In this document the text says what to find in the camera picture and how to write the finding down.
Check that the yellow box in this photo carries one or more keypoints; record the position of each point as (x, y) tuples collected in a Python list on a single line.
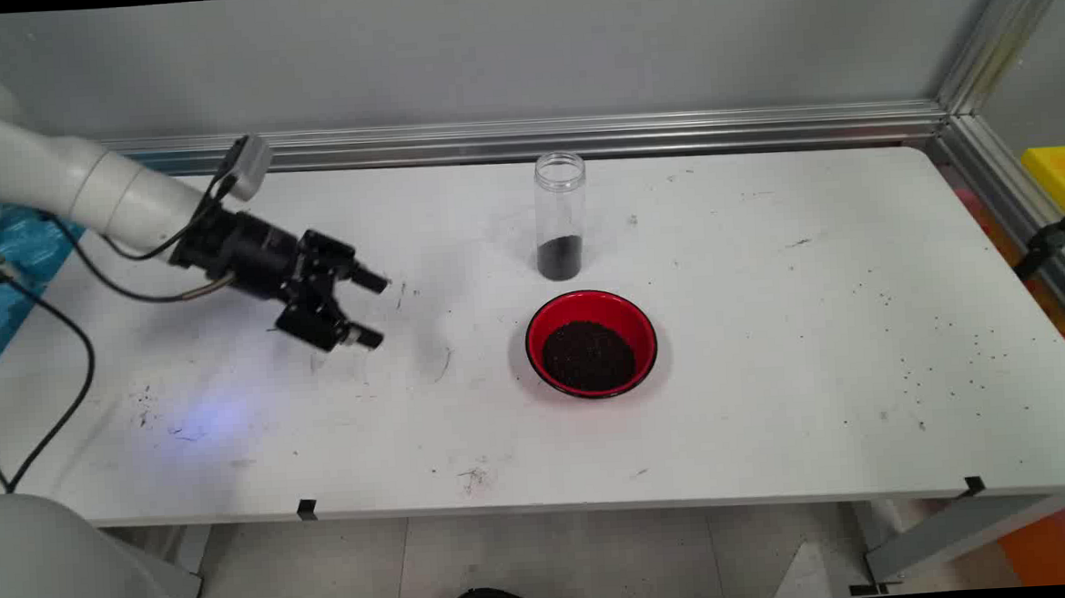
[(1056, 171)]

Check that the long aluminium frame rail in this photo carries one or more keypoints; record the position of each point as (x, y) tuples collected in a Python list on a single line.
[(579, 137)]

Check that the short aluminium side rail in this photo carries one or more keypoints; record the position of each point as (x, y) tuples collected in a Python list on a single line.
[(1001, 188)]

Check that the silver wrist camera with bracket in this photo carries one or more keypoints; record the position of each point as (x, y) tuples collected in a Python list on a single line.
[(252, 163)]

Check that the black stand clamp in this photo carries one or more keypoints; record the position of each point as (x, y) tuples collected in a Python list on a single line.
[(1045, 243)]

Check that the dark granules from jar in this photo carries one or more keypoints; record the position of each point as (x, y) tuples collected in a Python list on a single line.
[(560, 259)]

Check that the orange floor object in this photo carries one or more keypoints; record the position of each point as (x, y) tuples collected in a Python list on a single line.
[(1056, 545)]

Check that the red bowl with black rim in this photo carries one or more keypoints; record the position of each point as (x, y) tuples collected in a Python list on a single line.
[(629, 317)]

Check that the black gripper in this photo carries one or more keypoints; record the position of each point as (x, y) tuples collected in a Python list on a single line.
[(243, 250)]

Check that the upright aluminium frame post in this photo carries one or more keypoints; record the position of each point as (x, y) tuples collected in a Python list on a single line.
[(1002, 33)]

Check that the black tape marker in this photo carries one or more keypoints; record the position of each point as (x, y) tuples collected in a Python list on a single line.
[(307, 509), (973, 486)]

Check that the dark granules pile in bowl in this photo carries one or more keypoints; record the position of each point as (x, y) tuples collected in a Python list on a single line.
[(588, 358)]

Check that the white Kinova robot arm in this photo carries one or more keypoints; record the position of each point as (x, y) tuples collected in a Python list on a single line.
[(79, 172)]

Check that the grey table leg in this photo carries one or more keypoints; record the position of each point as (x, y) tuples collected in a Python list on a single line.
[(955, 532), (186, 559)]

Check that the clear plastic jar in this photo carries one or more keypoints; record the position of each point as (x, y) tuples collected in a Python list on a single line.
[(561, 197)]

